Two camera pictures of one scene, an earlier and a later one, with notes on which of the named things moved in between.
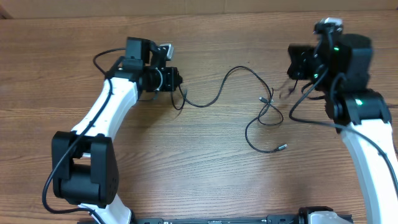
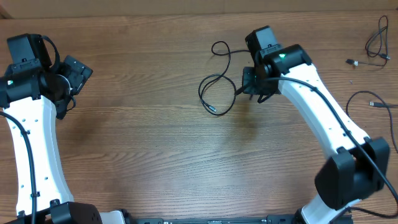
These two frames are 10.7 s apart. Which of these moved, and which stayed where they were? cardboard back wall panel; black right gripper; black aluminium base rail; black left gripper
Moved: black left gripper; black right gripper
Stayed: black aluminium base rail; cardboard back wall panel
